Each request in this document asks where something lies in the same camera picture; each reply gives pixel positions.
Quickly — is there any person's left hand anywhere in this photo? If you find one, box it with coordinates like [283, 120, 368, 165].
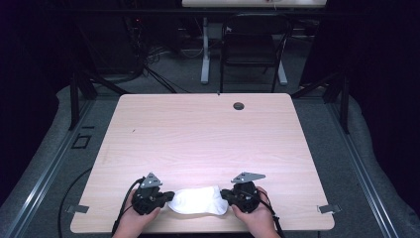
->
[115, 190, 161, 236]

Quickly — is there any black metal stand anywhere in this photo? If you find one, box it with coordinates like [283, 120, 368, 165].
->
[339, 74, 351, 135]
[67, 65, 81, 131]

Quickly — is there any metal floor rail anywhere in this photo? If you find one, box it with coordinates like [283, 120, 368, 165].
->
[329, 101, 401, 238]
[2, 98, 97, 238]

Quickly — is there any black folding chair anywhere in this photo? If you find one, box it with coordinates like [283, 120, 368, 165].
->
[219, 13, 295, 94]

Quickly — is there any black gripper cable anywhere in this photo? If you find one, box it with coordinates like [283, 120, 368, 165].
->
[260, 189, 287, 238]
[111, 177, 147, 236]

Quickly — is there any black floor cable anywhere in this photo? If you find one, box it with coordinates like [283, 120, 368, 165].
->
[57, 167, 94, 238]

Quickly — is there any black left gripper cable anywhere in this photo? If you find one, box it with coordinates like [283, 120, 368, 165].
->
[111, 177, 147, 236]

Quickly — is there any white desk leg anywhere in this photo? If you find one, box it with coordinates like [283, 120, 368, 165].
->
[200, 17, 211, 85]
[276, 59, 288, 86]

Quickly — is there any bundle of black cables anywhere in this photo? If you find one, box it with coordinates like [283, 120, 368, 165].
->
[124, 16, 186, 94]

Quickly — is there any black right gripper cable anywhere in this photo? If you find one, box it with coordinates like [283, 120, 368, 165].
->
[260, 189, 287, 238]

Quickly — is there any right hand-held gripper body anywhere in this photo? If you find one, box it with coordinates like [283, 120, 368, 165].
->
[229, 171, 266, 214]

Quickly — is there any person's right hand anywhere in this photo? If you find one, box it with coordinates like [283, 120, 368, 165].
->
[231, 186, 280, 236]

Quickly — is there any metal table bracket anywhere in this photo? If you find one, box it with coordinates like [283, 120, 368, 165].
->
[317, 203, 342, 215]
[64, 204, 90, 215]

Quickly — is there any white sock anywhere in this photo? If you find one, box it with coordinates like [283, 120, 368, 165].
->
[167, 184, 230, 216]

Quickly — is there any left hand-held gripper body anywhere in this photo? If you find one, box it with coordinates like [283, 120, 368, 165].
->
[131, 172, 166, 216]

